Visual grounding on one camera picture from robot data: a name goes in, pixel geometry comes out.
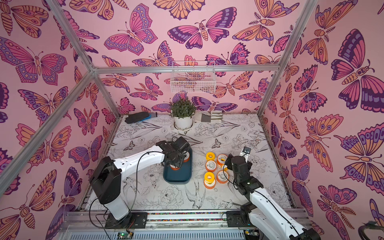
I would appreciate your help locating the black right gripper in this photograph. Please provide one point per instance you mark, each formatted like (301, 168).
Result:
(233, 162)

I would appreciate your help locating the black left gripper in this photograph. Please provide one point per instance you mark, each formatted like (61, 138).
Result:
(180, 163)

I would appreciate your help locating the orange tape roll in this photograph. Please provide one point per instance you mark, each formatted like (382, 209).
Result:
(222, 177)
(174, 167)
(221, 159)
(210, 185)
(187, 157)
(211, 166)

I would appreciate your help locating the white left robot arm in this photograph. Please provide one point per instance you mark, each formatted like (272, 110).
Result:
(107, 179)

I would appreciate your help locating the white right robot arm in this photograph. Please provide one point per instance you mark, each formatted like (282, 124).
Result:
(262, 211)

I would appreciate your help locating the teal storage box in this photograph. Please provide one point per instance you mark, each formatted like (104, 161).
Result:
(181, 176)

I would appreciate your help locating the yellow tape roll back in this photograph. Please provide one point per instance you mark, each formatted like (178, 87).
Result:
(210, 156)

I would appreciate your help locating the yellow tape roll front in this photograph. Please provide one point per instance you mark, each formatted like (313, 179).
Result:
(209, 178)

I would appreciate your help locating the orange tape roll under yellow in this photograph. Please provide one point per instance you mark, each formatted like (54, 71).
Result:
(210, 185)

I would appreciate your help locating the white plant pot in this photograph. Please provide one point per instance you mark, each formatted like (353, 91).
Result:
(183, 123)

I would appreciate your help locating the green potted plant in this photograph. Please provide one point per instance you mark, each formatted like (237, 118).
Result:
(183, 108)

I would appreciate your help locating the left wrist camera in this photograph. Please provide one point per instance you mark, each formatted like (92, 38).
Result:
(182, 143)

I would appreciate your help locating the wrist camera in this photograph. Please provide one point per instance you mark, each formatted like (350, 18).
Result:
(182, 143)
(246, 151)

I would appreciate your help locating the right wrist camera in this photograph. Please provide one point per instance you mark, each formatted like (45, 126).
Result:
(246, 151)

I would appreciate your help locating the white wire basket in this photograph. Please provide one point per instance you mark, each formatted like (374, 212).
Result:
(193, 77)

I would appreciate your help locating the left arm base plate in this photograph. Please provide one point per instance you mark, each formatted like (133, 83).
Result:
(134, 220)

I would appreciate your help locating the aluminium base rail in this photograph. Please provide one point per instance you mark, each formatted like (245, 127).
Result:
(161, 225)

